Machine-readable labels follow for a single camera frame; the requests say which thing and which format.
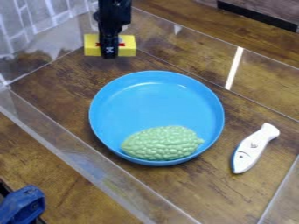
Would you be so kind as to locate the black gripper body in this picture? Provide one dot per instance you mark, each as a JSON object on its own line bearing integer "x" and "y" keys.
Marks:
{"x": 112, "y": 15}

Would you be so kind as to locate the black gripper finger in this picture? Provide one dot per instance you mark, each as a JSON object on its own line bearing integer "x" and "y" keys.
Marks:
{"x": 108, "y": 46}

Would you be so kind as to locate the yellow butter brick toy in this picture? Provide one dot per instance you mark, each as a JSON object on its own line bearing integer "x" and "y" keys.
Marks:
{"x": 125, "y": 47}

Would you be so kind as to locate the blue round tray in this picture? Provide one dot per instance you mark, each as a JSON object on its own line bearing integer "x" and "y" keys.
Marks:
{"x": 149, "y": 99}

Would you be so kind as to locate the white patterned cloth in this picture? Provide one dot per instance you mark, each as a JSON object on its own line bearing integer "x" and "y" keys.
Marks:
{"x": 26, "y": 17}

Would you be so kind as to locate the green bumpy gourd toy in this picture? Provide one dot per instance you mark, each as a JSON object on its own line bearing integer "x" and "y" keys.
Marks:
{"x": 161, "y": 143}

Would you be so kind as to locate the white wooden fish toy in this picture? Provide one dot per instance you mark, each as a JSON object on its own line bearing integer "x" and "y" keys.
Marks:
{"x": 250, "y": 147}

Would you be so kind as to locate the blue clamp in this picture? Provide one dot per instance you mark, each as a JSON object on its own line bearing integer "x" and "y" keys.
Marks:
{"x": 22, "y": 205}

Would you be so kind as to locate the clear acrylic enclosure wall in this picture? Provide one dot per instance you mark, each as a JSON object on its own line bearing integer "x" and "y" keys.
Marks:
{"x": 245, "y": 60}

